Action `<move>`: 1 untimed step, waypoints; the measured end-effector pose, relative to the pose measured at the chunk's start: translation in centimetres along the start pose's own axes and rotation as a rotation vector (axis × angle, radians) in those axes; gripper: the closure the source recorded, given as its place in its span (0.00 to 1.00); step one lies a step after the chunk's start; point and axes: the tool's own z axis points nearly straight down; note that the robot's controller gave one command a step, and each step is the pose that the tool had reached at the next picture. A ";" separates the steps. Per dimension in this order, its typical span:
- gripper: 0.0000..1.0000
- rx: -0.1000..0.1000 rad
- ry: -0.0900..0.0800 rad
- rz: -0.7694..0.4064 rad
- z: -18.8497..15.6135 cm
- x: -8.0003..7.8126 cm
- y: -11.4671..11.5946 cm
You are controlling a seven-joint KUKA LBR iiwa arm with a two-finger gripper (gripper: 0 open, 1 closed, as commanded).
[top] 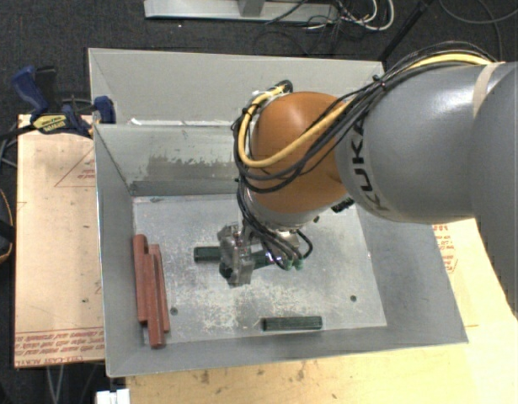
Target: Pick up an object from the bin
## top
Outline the grey metal bin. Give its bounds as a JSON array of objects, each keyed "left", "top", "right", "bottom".
[{"left": 88, "top": 47, "right": 469, "bottom": 379}]

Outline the brown cardboard board, red print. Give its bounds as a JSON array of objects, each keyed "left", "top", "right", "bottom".
[{"left": 13, "top": 114, "right": 458, "bottom": 369}]

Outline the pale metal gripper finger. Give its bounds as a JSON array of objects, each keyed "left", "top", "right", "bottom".
[
  {"left": 217, "top": 223, "right": 243, "bottom": 253},
  {"left": 218, "top": 263, "right": 255, "bottom": 289}
]

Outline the black cylinder on white bracket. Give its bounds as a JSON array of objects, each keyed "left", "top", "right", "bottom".
[{"left": 330, "top": 197, "right": 355, "bottom": 215}]

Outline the red-brown flat block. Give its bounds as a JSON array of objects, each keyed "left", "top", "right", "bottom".
[
  {"left": 131, "top": 233, "right": 151, "bottom": 326},
  {"left": 142, "top": 253, "right": 168, "bottom": 350},
  {"left": 148, "top": 243, "right": 172, "bottom": 335}
]

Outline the dark green block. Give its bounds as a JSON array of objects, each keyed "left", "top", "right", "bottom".
[
  {"left": 193, "top": 246, "right": 281, "bottom": 268},
  {"left": 261, "top": 315, "right": 324, "bottom": 333}
]

